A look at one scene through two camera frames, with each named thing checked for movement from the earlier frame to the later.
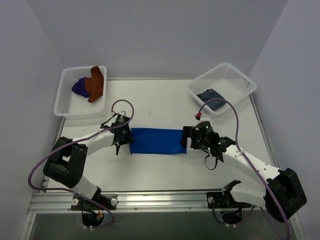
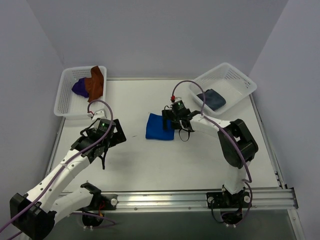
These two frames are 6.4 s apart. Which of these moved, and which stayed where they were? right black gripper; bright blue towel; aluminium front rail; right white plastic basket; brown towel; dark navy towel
Moved: right black gripper; bright blue towel
Stayed: dark navy towel; right white plastic basket; aluminium front rail; brown towel
